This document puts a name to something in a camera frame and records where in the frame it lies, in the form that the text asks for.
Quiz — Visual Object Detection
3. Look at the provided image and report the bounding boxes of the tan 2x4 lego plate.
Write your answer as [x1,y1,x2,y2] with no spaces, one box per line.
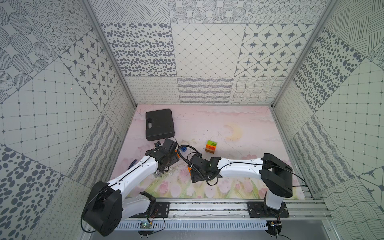
[205,149,215,154]

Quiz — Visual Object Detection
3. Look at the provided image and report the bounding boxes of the orange 2x4 lego plate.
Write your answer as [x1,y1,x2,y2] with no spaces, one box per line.
[206,145,216,151]

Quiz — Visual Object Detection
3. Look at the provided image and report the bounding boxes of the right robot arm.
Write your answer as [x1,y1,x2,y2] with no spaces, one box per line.
[188,153,293,211]

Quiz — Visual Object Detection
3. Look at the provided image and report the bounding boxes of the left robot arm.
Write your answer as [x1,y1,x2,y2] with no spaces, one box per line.
[80,150,179,237]

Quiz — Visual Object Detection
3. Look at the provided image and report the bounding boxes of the black plastic case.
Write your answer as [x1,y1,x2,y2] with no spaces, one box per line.
[145,109,175,142]

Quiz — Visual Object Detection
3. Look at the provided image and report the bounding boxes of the green circuit board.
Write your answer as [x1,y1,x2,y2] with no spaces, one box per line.
[138,221,153,231]

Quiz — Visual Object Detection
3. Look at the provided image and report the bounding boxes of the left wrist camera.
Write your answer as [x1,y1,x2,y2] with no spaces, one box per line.
[163,139,178,153]

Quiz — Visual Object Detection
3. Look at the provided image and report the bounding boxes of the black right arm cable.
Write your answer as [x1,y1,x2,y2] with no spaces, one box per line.
[176,144,203,169]

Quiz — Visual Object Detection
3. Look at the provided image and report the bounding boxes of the aluminium front rail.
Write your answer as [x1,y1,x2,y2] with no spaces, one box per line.
[122,199,331,223]

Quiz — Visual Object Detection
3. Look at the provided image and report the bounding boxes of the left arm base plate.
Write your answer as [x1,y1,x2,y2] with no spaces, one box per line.
[131,202,170,218]

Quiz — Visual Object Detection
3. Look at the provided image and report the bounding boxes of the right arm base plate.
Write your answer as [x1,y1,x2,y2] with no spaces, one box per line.
[247,202,290,218]

